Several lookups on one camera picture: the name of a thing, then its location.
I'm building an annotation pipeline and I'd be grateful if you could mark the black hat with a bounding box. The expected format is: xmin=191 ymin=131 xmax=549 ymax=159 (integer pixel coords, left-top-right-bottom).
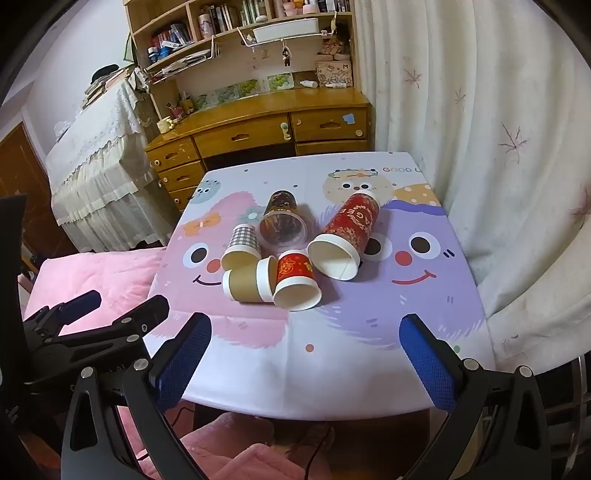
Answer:
xmin=91 ymin=65 xmax=122 ymax=84

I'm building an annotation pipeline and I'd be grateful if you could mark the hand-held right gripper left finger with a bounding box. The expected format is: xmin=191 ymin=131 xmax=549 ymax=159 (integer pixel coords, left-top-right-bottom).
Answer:
xmin=61 ymin=312 xmax=214 ymax=480

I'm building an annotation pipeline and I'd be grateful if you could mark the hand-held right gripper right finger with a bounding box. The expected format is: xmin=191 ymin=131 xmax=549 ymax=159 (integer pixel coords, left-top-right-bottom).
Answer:
xmin=398 ymin=313 xmax=553 ymax=480

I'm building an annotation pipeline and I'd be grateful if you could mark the pink blanket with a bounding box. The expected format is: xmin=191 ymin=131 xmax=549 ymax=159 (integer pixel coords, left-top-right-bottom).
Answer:
xmin=18 ymin=249 xmax=305 ymax=480

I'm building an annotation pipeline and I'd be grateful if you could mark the wooden desk hutch shelf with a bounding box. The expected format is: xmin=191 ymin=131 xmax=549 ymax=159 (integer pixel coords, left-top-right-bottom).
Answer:
xmin=122 ymin=0 xmax=358 ymax=121

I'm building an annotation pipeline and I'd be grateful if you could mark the white flower print curtain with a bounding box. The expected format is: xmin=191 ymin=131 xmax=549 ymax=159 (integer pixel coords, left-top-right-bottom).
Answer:
xmin=353 ymin=0 xmax=591 ymax=372

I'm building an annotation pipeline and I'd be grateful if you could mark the brown paper cup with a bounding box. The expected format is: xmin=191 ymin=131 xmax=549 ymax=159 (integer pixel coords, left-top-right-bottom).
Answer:
xmin=222 ymin=255 xmax=278 ymax=304

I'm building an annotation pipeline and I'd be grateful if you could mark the checkered paper cup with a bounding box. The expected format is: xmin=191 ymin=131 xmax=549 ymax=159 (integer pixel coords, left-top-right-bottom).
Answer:
xmin=220 ymin=223 xmax=263 ymax=271

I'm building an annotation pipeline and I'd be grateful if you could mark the white lace cover cloth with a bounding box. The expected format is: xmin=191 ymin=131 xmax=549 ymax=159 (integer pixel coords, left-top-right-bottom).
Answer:
xmin=45 ymin=78 xmax=179 ymax=253

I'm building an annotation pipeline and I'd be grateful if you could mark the row of upright books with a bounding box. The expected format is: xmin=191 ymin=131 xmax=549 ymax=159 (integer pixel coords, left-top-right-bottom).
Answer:
xmin=198 ymin=0 xmax=278 ymax=33

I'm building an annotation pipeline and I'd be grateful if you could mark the white wire rack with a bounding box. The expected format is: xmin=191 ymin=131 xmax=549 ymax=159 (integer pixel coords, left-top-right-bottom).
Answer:
xmin=148 ymin=46 xmax=219 ymax=78

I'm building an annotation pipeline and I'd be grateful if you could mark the chrome metal rack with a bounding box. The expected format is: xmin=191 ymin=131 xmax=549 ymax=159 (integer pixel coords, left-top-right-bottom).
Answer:
xmin=539 ymin=354 xmax=591 ymax=459

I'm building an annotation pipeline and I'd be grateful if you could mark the brown wooden door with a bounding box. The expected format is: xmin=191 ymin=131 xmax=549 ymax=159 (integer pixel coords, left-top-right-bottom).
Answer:
xmin=0 ymin=122 xmax=80 ymax=278

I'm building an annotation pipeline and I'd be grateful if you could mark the wooden lettered box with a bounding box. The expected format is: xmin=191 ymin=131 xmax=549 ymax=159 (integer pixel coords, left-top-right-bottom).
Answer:
xmin=315 ymin=60 xmax=354 ymax=89

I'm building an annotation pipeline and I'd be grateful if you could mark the small red paper cup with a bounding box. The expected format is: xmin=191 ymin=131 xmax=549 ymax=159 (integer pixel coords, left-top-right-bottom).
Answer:
xmin=272 ymin=250 xmax=322 ymax=311

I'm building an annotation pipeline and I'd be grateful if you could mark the stack of books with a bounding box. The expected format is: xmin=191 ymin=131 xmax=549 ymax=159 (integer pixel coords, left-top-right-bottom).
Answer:
xmin=83 ymin=69 xmax=136 ymax=110

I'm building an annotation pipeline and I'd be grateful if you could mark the cartoon printed tablecloth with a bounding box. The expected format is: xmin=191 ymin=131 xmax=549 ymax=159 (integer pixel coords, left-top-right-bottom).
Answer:
xmin=147 ymin=151 xmax=490 ymax=422

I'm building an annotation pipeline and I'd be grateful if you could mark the wooden desk with drawers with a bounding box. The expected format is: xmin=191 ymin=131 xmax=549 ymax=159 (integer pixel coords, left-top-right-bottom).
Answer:
xmin=145 ymin=88 xmax=374 ymax=213

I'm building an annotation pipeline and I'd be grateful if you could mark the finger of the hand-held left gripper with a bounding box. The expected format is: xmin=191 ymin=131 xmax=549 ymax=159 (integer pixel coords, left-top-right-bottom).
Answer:
xmin=22 ymin=290 xmax=102 ymax=345
xmin=27 ymin=295 xmax=170 ymax=385

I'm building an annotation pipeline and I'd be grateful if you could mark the white plastic tray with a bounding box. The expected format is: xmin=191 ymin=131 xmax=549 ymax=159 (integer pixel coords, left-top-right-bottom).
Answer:
xmin=252 ymin=17 xmax=320 ymax=44

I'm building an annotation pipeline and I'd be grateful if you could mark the large red patterned paper cup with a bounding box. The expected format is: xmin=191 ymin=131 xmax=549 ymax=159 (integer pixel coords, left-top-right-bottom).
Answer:
xmin=307 ymin=192 xmax=380 ymax=281

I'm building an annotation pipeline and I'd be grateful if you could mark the black cable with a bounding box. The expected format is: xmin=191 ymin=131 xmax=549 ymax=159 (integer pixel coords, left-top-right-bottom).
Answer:
xmin=295 ymin=424 xmax=336 ymax=480

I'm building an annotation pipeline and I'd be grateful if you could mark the clear plastic cup dark print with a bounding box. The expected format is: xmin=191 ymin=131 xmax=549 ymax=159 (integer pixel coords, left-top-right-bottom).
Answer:
xmin=257 ymin=189 xmax=308 ymax=247

